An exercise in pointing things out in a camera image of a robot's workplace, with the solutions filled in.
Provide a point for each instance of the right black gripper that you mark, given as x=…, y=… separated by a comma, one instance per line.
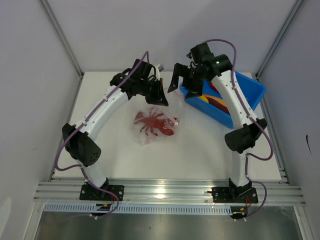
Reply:
x=180, y=69

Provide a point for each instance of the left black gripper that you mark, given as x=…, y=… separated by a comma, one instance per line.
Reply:
x=159, y=98

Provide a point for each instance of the clear zip top bag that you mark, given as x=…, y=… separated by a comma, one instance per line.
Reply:
x=176, y=108

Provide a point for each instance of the red toy lobster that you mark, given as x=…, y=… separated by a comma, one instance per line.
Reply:
x=154, y=122

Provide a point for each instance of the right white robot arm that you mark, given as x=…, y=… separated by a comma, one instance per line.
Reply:
x=247, y=126

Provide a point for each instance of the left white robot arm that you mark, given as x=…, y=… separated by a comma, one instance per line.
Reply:
x=79, y=138

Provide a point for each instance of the yellow orange toy fruit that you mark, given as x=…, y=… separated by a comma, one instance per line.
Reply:
x=204, y=99

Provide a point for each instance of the blue plastic bin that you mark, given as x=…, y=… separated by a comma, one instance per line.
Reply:
x=252, y=90

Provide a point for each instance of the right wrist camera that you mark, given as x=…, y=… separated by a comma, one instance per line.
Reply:
x=200, y=54

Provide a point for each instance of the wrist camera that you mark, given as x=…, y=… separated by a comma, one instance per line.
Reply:
x=200, y=54
x=158, y=69

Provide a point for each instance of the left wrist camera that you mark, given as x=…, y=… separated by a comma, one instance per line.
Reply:
x=158, y=69

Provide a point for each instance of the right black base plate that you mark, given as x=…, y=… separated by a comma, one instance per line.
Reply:
x=230, y=195

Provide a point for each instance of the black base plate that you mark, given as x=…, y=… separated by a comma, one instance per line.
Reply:
x=89, y=193
x=230, y=195

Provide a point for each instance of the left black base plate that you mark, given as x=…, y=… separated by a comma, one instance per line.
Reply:
x=89, y=193

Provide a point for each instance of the aluminium rail frame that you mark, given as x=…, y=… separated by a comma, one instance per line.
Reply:
x=164, y=191

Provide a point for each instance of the slotted cable duct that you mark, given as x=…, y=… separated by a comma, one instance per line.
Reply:
x=130, y=208

